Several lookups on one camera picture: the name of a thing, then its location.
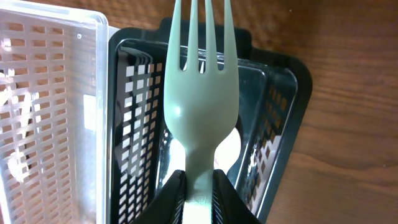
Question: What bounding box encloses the white plastic spoon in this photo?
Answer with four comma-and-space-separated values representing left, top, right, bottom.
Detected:
214, 128, 241, 174

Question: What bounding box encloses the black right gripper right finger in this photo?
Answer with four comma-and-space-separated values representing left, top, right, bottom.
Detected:
211, 169, 261, 224

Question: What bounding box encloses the clear plastic basket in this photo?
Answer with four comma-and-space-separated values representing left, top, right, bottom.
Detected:
1, 1, 110, 223

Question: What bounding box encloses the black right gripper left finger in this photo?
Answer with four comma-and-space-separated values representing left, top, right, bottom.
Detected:
131, 170, 186, 224

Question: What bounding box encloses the black plastic basket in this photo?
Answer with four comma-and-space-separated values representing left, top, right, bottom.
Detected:
107, 18, 312, 223

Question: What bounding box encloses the white plastic fork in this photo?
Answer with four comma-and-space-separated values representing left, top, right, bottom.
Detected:
164, 0, 239, 224
159, 136, 185, 186

